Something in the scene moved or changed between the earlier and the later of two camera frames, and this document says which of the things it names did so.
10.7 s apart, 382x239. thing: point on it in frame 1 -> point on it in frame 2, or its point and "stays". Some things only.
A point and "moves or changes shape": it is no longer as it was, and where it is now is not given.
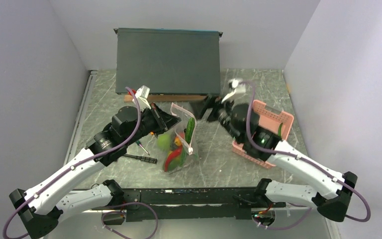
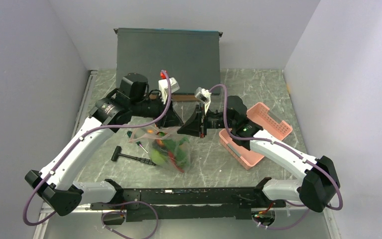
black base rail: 186,204 stays
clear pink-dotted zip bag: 176,147 moves or changes shape
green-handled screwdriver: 139,143 stays
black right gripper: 200,107 -> 192,126
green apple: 163,142 -> 158,158
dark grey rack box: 168,61 stays
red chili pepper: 172,155 moves or changes shape
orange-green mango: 178,161 -> 160,142
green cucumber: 189,129 moves or changes shape
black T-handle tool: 145,159 stays
